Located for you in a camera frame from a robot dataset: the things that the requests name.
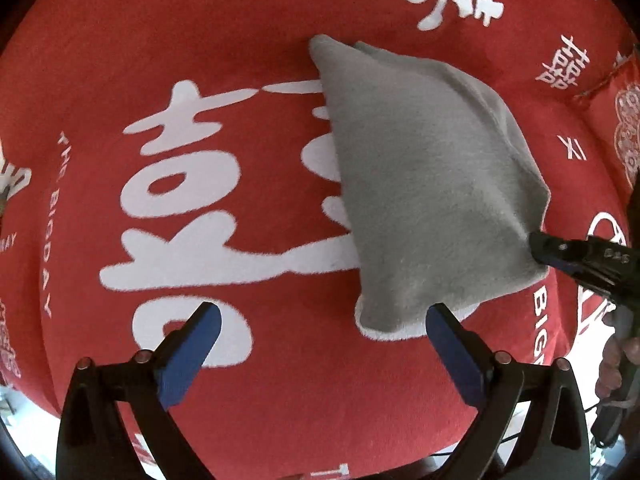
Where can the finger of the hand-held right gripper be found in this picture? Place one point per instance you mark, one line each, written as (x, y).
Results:
(575, 272)
(575, 247)

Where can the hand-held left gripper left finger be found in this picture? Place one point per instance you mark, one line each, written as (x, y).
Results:
(192, 355)

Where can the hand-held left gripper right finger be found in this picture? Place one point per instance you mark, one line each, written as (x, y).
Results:
(450, 355)

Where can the grey cloth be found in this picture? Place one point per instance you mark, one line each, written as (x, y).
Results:
(410, 160)

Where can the person's right hand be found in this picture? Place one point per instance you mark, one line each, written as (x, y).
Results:
(607, 365)

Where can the red printed pillow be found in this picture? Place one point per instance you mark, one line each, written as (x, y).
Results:
(620, 110)

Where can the red printed blanket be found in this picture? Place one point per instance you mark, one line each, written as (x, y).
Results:
(150, 60)

